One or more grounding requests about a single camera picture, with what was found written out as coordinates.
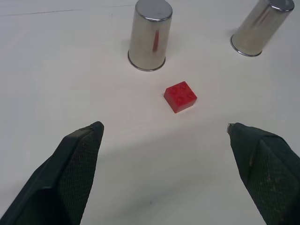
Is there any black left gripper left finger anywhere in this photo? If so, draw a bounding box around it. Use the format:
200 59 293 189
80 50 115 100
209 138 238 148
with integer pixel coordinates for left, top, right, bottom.
0 120 105 225

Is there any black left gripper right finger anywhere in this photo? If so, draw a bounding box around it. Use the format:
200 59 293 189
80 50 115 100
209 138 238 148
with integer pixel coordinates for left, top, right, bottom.
226 122 300 225

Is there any red toy brick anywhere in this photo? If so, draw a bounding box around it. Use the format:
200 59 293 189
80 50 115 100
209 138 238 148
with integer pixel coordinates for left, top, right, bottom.
163 81 198 114

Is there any silver steel cup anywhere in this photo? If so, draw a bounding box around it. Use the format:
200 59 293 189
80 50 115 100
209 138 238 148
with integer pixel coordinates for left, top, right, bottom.
127 0 173 72
230 0 295 57

